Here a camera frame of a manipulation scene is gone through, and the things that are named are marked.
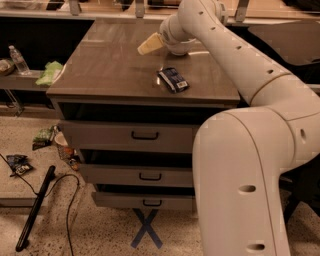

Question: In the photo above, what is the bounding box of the clear plastic water bottle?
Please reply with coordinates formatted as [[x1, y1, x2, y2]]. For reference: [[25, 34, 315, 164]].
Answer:
[[9, 45, 30, 75]]

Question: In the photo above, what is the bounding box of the blue snack packet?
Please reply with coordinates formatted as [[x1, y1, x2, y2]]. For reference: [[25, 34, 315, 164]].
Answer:
[[157, 67, 189, 94]]

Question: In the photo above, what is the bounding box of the white ceramic bowl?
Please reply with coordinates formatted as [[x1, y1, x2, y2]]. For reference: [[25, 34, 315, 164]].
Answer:
[[167, 39, 196, 56]]

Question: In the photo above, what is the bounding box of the black office chair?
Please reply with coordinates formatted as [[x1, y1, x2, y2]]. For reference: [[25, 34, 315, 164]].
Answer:
[[279, 155, 320, 223]]

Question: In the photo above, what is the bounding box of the green packet on floor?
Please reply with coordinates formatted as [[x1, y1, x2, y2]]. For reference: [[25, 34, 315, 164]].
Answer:
[[32, 126, 56, 150]]

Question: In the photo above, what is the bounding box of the middle grey drawer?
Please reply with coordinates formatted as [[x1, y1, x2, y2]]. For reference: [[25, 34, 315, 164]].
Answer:
[[79, 164, 193, 187]]

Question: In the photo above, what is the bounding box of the grey three-drawer cabinet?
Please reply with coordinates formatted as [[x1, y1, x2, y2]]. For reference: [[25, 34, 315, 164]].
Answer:
[[47, 19, 240, 199]]

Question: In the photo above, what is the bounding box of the blue tape cross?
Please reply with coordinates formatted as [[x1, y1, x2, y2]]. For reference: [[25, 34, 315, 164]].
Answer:
[[131, 208, 163, 249]]

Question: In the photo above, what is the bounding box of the top grey drawer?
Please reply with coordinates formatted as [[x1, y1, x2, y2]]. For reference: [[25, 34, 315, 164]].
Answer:
[[59, 120, 197, 154]]

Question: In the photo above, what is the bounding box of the black bar on floor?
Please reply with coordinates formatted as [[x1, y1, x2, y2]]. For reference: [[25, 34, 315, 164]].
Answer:
[[15, 166, 56, 252]]

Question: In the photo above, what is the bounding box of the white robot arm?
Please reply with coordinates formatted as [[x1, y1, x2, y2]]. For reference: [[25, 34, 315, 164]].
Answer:
[[161, 0, 320, 256]]

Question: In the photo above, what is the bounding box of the grey side shelf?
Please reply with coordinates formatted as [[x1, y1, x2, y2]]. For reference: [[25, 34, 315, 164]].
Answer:
[[0, 70, 49, 91]]

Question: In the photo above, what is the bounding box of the grey drawer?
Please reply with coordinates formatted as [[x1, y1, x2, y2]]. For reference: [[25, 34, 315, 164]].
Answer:
[[92, 192, 195, 211], [79, 164, 193, 187], [59, 120, 197, 154]]

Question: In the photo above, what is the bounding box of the paper cup on floor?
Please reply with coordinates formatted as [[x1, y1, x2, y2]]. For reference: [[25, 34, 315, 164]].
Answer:
[[54, 132, 74, 160]]

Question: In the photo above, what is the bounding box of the black cable on floor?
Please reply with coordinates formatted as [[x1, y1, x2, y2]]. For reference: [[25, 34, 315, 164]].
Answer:
[[0, 153, 81, 256]]

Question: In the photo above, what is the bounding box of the bottom grey drawer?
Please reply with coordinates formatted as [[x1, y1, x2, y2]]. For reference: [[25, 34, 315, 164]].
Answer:
[[92, 192, 195, 211]]

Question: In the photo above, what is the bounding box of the brown bowl on shelf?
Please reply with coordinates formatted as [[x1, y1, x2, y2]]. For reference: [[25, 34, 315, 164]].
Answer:
[[0, 59, 15, 76]]

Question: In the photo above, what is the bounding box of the green cloth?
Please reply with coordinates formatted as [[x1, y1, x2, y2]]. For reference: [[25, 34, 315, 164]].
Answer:
[[36, 61, 63, 86]]

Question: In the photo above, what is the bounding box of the yellow green sponge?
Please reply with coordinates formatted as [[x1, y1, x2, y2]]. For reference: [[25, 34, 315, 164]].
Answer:
[[137, 33, 164, 55]]

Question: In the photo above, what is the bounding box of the blue chip bag on floor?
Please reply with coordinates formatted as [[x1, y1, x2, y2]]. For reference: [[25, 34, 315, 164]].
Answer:
[[6, 154, 33, 176]]

